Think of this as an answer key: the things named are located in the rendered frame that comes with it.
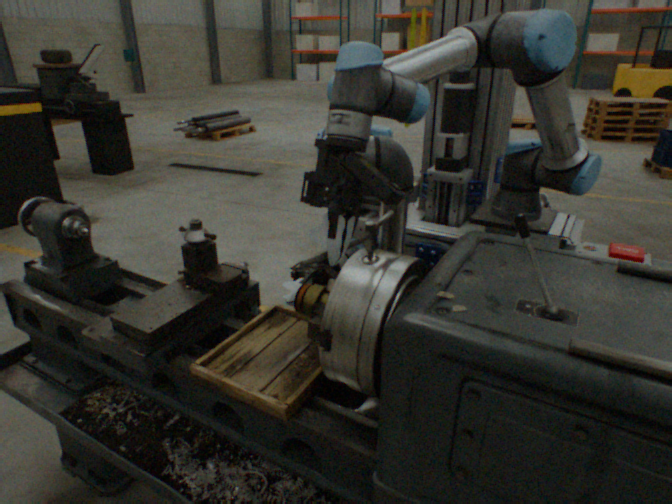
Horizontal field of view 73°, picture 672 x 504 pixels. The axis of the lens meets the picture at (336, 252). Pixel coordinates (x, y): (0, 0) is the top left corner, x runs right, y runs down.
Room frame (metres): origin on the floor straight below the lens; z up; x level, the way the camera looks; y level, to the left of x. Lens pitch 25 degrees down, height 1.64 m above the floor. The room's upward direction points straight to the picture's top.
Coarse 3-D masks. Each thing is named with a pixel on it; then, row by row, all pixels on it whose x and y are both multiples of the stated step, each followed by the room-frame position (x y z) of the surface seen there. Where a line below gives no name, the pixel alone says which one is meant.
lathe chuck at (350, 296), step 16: (352, 256) 0.87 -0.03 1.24; (384, 256) 0.86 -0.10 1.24; (400, 256) 0.87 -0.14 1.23; (352, 272) 0.82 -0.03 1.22; (368, 272) 0.81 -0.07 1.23; (384, 272) 0.80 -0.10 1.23; (336, 288) 0.79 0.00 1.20; (352, 288) 0.78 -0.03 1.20; (368, 288) 0.77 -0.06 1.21; (336, 304) 0.77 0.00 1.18; (352, 304) 0.76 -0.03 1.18; (368, 304) 0.75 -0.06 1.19; (336, 320) 0.75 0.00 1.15; (352, 320) 0.74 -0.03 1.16; (336, 336) 0.74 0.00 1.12; (352, 336) 0.72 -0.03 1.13; (320, 352) 0.75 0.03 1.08; (336, 352) 0.73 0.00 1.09; (352, 352) 0.71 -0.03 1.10; (336, 368) 0.73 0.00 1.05; (352, 368) 0.71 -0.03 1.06; (352, 384) 0.73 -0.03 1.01
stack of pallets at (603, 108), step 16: (592, 112) 9.34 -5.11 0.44; (608, 112) 9.27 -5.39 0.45; (624, 112) 8.88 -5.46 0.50; (640, 112) 9.16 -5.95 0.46; (656, 112) 8.85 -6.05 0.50; (592, 128) 9.01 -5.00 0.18; (608, 128) 9.22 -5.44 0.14; (624, 128) 8.88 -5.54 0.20; (640, 128) 9.13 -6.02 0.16; (656, 128) 8.76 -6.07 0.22
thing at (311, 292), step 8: (304, 288) 0.94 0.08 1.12; (312, 288) 0.93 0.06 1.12; (320, 288) 0.93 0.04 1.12; (296, 296) 0.93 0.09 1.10; (304, 296) 0.93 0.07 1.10; (312, 296) 0.91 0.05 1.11; (320, 296) 0.91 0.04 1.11; (296, 304) 0.92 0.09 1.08; (304, 304) 0.91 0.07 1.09; (304, 312) 0.91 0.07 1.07
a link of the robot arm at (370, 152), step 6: (318, 132) 1.56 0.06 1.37; (324, 132) 1.56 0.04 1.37; (318, 138) 1.54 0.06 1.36; (324, 138) 1.17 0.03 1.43; (372, 138) 1.16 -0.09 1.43; (378, 138) 1.16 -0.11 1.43; (372, 144) 1.14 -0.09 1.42; (378, 144) 1.14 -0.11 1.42; (318, 150) 1.53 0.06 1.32; (366, 150) 1.12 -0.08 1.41; (372, 150) 1.13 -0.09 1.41; (378, 150) 1.13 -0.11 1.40; (366, 156) 1.12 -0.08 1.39; (372, 156) 1.12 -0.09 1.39; (378, 156) 1.12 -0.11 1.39; (372, 162) 1.12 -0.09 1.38; (378, 162) 1.12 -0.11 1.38; (378, 168) 1.12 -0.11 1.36
